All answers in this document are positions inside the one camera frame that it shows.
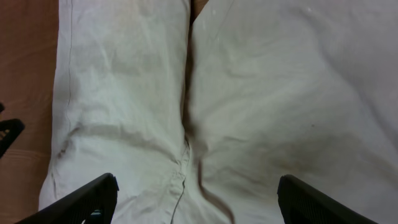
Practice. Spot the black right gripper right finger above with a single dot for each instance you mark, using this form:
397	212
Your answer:
300	203

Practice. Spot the beige khaki shorts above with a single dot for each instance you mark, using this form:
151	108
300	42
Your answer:
199	120

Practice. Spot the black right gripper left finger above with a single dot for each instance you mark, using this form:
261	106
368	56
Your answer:
93	203

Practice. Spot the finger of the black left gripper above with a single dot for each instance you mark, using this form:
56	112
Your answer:
10	130

